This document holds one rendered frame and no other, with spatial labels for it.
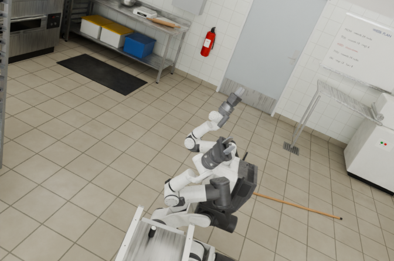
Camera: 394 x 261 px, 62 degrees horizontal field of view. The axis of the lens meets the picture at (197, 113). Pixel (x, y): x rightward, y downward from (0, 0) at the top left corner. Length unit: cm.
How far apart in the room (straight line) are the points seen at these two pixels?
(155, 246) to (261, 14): 438
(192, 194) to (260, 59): 407
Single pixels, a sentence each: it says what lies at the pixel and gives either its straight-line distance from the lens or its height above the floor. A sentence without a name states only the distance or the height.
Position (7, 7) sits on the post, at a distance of 247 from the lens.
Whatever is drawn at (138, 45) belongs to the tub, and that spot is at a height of 43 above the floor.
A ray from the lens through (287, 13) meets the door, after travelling 548.
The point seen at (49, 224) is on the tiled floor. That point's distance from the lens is 289.
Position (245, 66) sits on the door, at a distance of 569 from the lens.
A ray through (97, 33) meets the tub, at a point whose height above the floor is 34.
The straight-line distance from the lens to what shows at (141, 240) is 178.
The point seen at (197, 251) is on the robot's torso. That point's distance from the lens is 250.
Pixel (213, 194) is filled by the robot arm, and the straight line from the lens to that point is 182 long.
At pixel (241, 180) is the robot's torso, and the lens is 191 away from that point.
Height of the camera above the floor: 219
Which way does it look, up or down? 27 degrees down
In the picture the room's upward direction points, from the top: 20 degrees clockwise
